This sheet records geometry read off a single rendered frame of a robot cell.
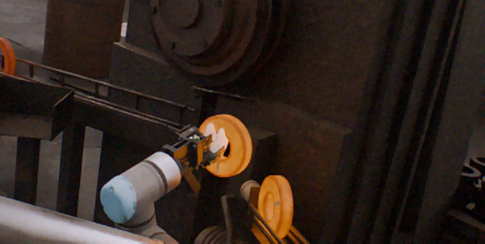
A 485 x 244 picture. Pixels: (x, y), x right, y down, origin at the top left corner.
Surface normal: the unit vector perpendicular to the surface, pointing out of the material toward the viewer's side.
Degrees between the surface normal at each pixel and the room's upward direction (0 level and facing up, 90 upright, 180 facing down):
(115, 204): 101
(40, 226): 59
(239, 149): 89
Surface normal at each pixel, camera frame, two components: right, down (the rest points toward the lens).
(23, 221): 0.82, -0.22
